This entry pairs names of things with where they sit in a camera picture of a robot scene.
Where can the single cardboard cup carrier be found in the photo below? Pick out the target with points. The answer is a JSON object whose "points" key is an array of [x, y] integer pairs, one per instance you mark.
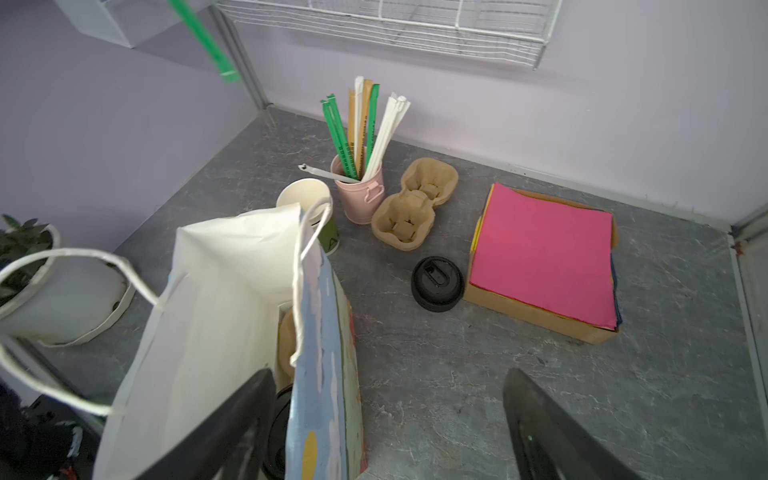
{"points": [[287, 343]]}

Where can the wide white wire basket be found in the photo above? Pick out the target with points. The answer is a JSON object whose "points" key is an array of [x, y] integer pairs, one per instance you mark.
{"points": [[516, 32]]}

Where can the pink utensil holder cup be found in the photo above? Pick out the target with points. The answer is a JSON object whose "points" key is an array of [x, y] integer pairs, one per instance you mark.
{"points": [[361, 200]]}

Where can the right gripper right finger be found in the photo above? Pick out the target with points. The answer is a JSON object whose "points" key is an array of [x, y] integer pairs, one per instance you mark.
{"points": [[547, 442]]}

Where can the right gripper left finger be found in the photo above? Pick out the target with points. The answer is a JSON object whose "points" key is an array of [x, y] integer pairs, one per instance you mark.
{"points": [[231, 442]]}

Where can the pink napkin stack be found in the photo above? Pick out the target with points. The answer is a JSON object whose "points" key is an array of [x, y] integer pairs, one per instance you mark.
{"points": [[543, 255]]}

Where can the green stirrer sticks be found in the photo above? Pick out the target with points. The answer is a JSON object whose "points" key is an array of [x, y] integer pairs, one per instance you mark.
{"points": [[354, 145]]}

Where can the black coffee cup lid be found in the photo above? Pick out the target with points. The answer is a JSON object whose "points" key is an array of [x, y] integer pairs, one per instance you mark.
{"points": [[274, 465]]}

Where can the small white wire basket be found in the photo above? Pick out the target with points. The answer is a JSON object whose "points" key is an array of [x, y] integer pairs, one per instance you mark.
{"points": [[127, 23]]}

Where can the potted green plant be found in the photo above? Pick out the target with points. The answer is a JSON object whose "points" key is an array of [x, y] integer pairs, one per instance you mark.
{"points": [[50, 297]]}

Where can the green straw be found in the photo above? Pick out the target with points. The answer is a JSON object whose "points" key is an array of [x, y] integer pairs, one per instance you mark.
{"points": [[189, 18]]}

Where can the painted paper gift bag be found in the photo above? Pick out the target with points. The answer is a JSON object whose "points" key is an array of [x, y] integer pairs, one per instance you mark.
{"points": [[215, 325]]}

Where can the white wrapped straws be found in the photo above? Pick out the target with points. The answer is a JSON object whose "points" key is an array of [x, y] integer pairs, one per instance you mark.
{"points": [[378, 133]]}

